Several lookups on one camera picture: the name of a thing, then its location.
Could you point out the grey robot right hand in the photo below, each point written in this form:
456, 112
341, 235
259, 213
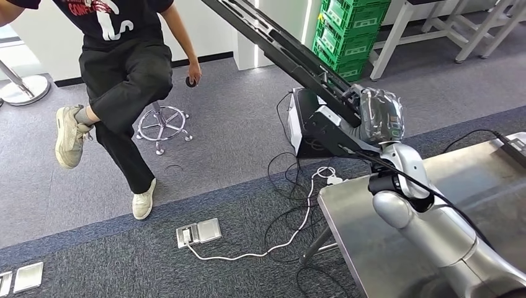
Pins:
382, 115

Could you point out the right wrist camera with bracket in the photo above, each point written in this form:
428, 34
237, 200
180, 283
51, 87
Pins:
328, 131

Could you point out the white power plug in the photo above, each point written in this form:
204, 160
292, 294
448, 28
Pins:
335, 180

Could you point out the chrome stool base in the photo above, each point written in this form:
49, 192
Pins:
162, 123

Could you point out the person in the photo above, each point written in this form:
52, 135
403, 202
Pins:
123, 82

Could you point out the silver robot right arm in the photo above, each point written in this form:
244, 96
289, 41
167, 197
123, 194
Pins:
431, 234

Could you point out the black glossy box device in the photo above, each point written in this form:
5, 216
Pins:
308, 98

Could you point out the chrome stanchion post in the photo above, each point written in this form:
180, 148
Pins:
28, 88

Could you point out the small black round object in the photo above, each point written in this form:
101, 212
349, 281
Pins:
190, 82

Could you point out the person's hand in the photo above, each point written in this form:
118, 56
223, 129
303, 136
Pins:
195, 72

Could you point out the stainless steel workbench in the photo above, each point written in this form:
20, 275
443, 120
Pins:
472, 177

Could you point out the black plastic plate frame part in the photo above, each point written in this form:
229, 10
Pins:
287, 49

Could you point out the black power adapter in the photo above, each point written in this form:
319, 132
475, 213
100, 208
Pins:
513, 148

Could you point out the white metal frame table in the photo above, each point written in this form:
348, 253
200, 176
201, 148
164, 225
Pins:
390, 41
505, 28

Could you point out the green plastic crate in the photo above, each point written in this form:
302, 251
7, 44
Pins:
357, 16
341, 68
349, 43

